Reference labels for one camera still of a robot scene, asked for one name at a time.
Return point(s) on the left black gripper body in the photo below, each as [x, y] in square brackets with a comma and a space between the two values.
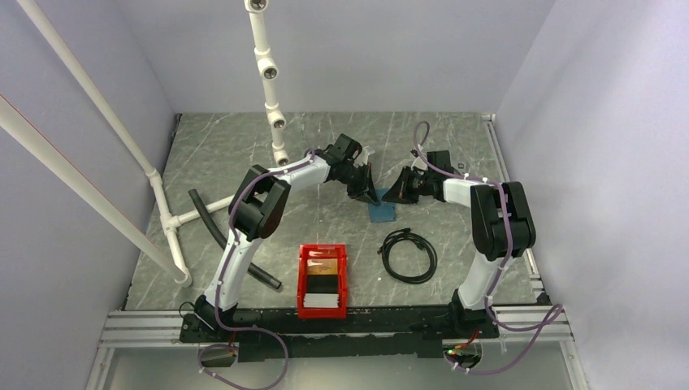
[357, 180]

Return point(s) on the aluminium rail frame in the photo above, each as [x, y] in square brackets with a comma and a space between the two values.
[530, 324]

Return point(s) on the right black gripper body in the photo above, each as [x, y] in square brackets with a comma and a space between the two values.
[412, 185]

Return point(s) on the blue card holder wallet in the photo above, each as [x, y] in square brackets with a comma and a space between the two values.
[385, 212]

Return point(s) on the gold card in bin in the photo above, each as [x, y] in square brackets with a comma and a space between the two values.
[322, 266]

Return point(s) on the white PVC pipe frame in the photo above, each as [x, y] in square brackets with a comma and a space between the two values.
[50, 237]

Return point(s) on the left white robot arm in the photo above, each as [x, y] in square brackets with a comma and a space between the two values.
[256, 211]

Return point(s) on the white card stack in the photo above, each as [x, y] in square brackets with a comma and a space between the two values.
[318, 300]

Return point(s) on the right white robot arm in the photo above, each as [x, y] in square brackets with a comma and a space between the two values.
[502, 228]

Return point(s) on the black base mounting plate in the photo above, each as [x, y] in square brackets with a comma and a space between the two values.
[420, 330]

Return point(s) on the red plastic bin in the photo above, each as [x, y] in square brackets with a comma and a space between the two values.
[322, 283]

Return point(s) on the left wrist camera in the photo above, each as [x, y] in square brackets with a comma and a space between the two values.
[364, 157]

